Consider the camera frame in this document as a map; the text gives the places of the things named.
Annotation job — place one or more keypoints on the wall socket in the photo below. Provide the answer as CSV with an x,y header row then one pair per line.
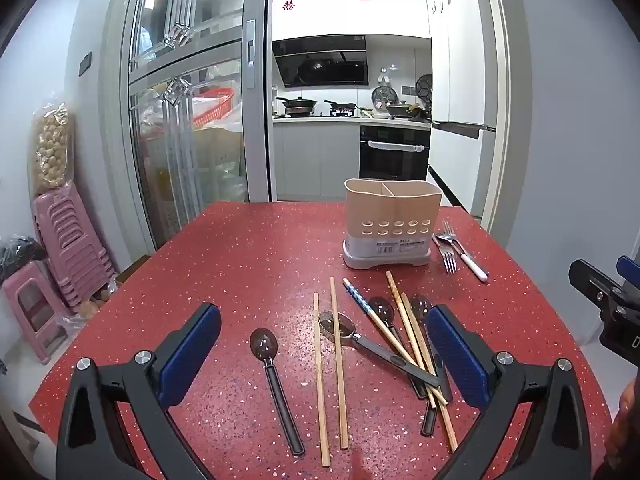
x,y
407,91

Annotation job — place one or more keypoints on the white wall hooks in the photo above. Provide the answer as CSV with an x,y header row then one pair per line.
x,y
387,74

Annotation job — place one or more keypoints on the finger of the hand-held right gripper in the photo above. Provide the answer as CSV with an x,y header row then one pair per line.
x,y
628,267
590,280

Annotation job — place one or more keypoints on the stack of pink stools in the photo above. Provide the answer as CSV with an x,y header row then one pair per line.
x,y
70,240

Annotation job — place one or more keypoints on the sliding glass door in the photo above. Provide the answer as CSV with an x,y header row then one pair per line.
x,y
165,125

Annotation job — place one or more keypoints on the round grey rack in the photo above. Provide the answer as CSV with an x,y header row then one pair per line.
x,y
384,96

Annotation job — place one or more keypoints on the small brown box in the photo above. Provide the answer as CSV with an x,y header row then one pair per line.
x,y
134,266

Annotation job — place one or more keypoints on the black frying pan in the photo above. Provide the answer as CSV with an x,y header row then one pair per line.
x,y
342,106

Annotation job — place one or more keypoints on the round black rack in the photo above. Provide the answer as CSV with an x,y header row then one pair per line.
x,y
424,87

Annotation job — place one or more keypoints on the black range hood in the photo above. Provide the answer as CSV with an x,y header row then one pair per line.
x,y
320,67

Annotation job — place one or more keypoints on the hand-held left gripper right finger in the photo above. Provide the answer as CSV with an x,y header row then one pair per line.
x,y
457,355

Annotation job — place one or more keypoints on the grey light switch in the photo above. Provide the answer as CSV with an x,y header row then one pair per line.
x,y
86,63

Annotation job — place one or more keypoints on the dark cooking pot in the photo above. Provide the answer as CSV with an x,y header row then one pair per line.
x,y
400,109

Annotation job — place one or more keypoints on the beige cutlery holder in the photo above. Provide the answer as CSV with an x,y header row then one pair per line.
x,y
390,210

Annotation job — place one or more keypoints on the bag of nuts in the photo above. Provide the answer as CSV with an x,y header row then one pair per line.
x,y
50,150

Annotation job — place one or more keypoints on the clear bag of food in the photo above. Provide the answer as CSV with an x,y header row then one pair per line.
x,y
95,302

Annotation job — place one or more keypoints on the white refrigerator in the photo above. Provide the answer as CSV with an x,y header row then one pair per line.
x,y
460,60

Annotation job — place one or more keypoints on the large cardboard box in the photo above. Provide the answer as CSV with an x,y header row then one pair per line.
x,y
220,160

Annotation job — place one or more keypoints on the small black bag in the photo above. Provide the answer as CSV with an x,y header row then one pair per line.
x,y
20,255

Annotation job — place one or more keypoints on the black wok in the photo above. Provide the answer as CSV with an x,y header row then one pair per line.
x,y
300,104

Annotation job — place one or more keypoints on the pink plastic stool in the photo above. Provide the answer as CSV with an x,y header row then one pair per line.
x,y
30,300

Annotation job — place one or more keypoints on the steel fork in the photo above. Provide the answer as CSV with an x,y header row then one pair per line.
x,y
447,257

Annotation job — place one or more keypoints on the grey lower cabinets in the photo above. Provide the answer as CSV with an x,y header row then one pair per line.
x,y
310,160

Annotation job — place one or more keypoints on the red plastic basket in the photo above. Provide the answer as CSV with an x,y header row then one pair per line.
x,y
215,105

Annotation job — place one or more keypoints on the blue patterned chopstick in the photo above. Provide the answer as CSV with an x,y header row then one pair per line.
x,y
356,297

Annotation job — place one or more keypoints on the white upper cabinets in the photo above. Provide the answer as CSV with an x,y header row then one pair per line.
x,y
325,20

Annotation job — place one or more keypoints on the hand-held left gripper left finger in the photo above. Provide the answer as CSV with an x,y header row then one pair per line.
x,y
192,355

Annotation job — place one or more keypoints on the black built-in oven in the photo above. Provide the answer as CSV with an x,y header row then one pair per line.
x,y
390,162

